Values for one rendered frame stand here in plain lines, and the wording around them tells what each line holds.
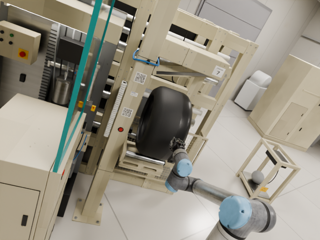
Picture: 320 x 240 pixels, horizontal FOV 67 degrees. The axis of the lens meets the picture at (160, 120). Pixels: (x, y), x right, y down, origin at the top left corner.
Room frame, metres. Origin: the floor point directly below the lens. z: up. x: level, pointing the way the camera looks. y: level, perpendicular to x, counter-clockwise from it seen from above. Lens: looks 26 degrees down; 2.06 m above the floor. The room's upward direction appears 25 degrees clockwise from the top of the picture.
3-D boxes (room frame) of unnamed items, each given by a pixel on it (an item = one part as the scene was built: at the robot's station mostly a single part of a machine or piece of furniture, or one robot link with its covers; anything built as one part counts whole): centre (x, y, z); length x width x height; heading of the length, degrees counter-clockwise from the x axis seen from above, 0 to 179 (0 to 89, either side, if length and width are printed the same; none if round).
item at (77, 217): (1.68, 0.27, 0.01); 0.27 x 0.27 x 0.02; 16
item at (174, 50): (2.09, -0.01, 1.71); 0.61 x 0.25 x 0.15; 106
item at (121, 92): (1.63, 0.34, 1.19); 0.05 x 0.04 x 0.48; 16
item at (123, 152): (1.72, 0.20, 0.90); 0.40 x 0.03 x 0.10; 16
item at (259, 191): (3.32, -1.79, 0.40); 0.60 x 0.35 x 0.80; 16
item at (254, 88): (7.81, -2.34, 0.61); 0.64 x 0.53 x 1.23; 136
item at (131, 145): (1.77, 0.03, 0.80); 0.37 x 0.36 x 0.02; 16
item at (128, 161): (1.64, -0.01, 0.84); 0.36 x 0.09 x 0.06; 106
